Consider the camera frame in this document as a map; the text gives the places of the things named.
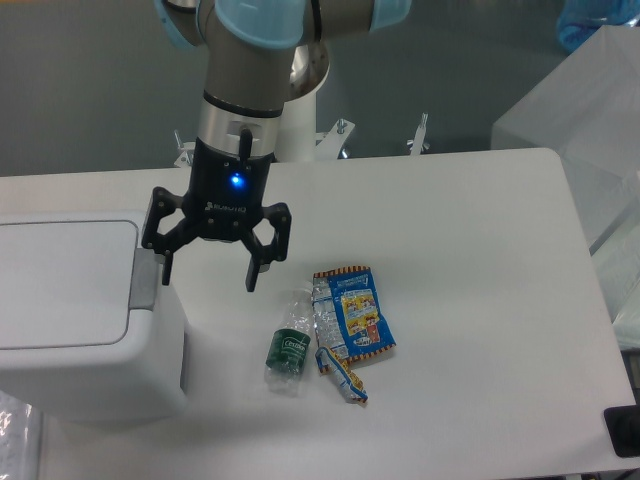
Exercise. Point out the blue snack wrapper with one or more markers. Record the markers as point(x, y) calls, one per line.
point(347, 314)

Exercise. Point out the translucent white box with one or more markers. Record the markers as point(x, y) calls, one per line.
point(587, 111)

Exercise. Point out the grey lid push button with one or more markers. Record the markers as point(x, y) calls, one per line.
point(144, 281)

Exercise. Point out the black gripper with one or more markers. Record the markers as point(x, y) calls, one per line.
point(223, 202)

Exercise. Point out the crushed clear plastic bottle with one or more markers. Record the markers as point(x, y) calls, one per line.
point(286, 357)

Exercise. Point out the blue plastic bag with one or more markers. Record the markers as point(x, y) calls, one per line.
point(579, 20)

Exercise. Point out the clear plastic bag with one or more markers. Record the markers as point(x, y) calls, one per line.
point(21, 433)

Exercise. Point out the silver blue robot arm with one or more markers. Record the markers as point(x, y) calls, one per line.
point(251, 47)

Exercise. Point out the white trash can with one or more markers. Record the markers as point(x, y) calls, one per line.
point(141, 376)

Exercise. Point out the black device at edge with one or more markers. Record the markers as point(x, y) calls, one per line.
point(622, 423)

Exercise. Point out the metal levelling bolt right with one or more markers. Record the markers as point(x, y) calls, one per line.
point(418, 144)

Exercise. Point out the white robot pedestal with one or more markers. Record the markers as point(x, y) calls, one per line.
point(296, 139)

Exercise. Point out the white trash can lid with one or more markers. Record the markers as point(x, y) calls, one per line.
point(65, 284)

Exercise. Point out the torn snack wrapper strip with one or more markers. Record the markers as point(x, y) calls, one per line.
point(349, 385)

